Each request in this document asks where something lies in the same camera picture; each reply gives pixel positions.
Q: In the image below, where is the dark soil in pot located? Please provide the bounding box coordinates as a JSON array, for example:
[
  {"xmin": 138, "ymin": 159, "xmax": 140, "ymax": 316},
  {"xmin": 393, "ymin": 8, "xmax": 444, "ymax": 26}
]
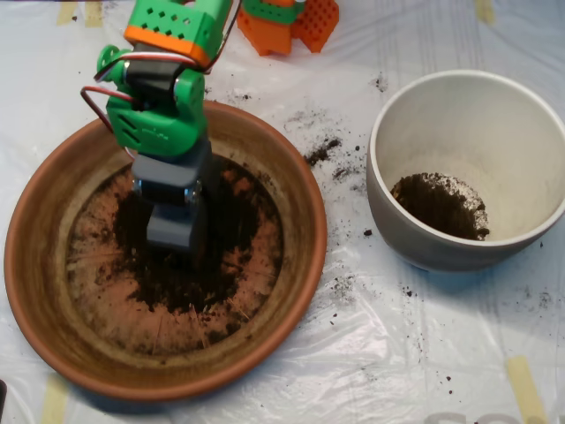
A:
[{"xmin": 390, "ymin": 171, "xmax": 491, "ymax": 242}]

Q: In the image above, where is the white ceramic pot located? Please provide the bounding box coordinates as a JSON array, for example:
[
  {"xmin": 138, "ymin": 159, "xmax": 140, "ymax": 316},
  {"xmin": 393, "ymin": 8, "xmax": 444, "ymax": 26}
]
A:
[{"xmin": 365, "ymin": 69, "xmax": 565, "ymax": 273}]

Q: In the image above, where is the dark soil pile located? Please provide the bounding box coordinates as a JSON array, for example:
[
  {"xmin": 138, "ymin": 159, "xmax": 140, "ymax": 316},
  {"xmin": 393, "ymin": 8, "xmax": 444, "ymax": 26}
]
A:
[{"xmin": 112, "ymin": 154, "xmax": 283, "ymax": 350}]

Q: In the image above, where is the terracotta saucer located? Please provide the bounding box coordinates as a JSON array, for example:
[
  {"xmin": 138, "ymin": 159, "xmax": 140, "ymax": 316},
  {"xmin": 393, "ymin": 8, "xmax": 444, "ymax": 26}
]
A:
[{"xmin": 4, "ymin": 99, "xmax": 328, "ymax": 403}]

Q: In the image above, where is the beige masking tape strip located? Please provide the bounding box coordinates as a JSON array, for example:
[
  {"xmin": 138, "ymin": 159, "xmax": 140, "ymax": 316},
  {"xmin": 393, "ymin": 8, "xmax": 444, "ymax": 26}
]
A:
[
  {"xmin": 84, "ymin": 2, "xmax": 105, "ymax": 28},
  {"xmin": 56, "ymin": 2, "xmax": 79, "ymax": 26},
  {"xmin": 41, "ymin": 374, "xmax": 70, "ymax": 424},
  {"xmin": 475, "ymin": 0, "xmax": 495, "ymax": 24},
  {"xmin": 505, "ymin": 356, "xmax": 548, "ymax": 424}
]

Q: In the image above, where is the small spilled soil clump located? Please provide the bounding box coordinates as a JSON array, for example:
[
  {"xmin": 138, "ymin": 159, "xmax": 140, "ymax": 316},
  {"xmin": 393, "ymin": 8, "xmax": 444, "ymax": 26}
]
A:
[{"xmin": 304, "ymin": 137, "xmax": 343, "ymax": 167}]

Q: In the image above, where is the clear plastic cover sheet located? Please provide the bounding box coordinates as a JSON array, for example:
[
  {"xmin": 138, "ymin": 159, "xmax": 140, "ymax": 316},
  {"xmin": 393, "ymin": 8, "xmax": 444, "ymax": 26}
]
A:
[{"xmin": 0, "ymin": 0, "xmax": 565, "ymax": 424}]

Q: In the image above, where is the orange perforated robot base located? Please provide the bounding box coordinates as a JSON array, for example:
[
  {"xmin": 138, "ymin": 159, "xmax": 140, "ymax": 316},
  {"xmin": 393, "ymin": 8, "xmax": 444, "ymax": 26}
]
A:
[{"xmin": 237, "ymin": 0, "xmax": 341, "ymax": 57}]

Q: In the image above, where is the red and white servo cable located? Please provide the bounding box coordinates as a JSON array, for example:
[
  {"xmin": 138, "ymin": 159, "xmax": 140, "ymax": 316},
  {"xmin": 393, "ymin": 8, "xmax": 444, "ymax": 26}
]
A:
[{"xmin": 80, "ymin": 0, "xmax": 242, "ymax": 163}]

